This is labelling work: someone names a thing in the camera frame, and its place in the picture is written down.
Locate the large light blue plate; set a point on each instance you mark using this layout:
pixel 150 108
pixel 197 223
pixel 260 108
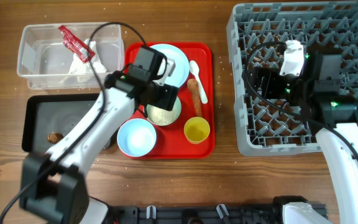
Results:
pixel 181 71

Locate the white plastic spoon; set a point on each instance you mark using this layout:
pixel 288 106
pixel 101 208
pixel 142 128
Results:
pixel 195 70

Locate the green bowl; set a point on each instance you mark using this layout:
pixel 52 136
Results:
pixel 177 113

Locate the white rice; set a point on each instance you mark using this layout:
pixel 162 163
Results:
pixel 163 115

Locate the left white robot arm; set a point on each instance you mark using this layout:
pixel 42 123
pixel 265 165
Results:
pixel 53 184

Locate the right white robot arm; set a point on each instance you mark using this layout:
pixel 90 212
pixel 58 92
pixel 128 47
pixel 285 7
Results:
pixel 309 79

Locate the red snack wrapper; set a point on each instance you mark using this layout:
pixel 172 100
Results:
pixel 75 45

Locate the orange carrot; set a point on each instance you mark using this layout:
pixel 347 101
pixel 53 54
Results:
pixel 192 85

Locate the black tray bin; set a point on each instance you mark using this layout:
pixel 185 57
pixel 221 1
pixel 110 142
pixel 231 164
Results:
pixel 46 114

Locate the grey dishwasher rack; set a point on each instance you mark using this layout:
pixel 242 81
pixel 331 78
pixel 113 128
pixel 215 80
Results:
pixel 261 129

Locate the clear plastic bin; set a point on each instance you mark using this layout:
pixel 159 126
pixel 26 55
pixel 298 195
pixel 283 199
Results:
pixel 44 61

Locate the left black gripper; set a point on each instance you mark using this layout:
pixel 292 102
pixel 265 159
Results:
pixel 167 97

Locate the small light blue bowl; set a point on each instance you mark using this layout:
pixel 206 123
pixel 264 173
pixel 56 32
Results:
pixel 136 137

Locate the yellow cup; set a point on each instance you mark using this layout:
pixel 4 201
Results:
pixel 196 130

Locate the crumpled white tissue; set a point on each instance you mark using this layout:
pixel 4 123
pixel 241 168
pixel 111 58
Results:
pixel 78 67

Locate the red serving tray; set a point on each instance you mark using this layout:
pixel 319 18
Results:
pixel 171 141

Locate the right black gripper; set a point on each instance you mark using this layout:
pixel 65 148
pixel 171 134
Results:
pixel 271 75

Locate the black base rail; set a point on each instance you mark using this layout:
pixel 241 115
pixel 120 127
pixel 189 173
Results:
pixel 260 213

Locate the brown food scrap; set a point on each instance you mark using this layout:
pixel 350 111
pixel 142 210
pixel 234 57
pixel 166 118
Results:
pixel 54 137

